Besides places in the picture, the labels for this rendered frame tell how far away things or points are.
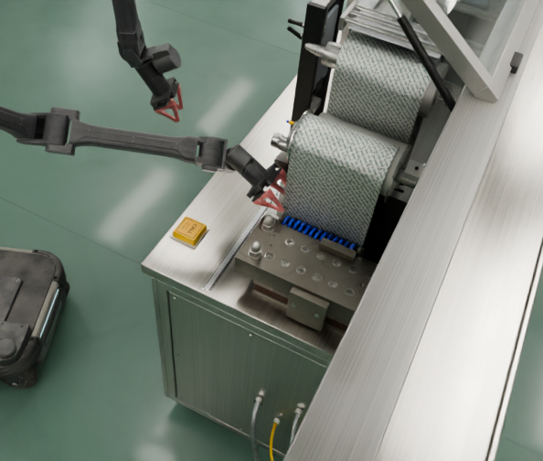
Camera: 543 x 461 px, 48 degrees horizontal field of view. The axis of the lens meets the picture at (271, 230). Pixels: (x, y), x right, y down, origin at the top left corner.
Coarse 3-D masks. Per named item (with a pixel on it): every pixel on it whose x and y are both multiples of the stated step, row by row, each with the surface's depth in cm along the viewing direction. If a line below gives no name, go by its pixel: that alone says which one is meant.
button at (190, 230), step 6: (186, 216) 175; (180, 222) 173; (186, 222) 173; (192, 222) 173; (198, 222) 174; (180, 228) 172; (186, 228) 172; (192, 228) 172; (198, 228) 172; (204, 228) 173; (174, 234) 171; (180, 234) 170; (186, 234) 170; (192, 234) 171; (198, 234) 171; (186, 240) 170; (192, 240) 169
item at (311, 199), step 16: (288, 176) 154; (304, 176) 151; (288, 192) 158; (304, 192) 155; (320, 192) 152; (336, 192) 150; (352, 192) 147; (288, 208) 162; (304, 208) 159; (320, 208) 156; (336, 208) 154; (352, 208) 151; (368, 208) 148; (320, 224) 161; (336, 224) 158; (352, 224) 155; (368, 224) 152; (352, 240) 159
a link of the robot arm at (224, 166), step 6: (216, 138) 154; (222, 138) 155; (222, 144) 157; (222, 150) 156; (222, 156) 155; (222, 162) 155; (204, 168) 154; (210, 168) 154; (216, 168) 154; (222, 168) 155; (228, 168) 161
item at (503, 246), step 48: (528, 96) 138; (528, 144) 128; (480, 192) 117; (528, 192) 118; (480, 240) 109; (528, 240) 110; (480, 288) 102; (528, 288) 103; (432, 336) 95; (480, 336) 96; (432, 384) 90; (480, 384) 90; (432, 432) 85; (480, 432) 86
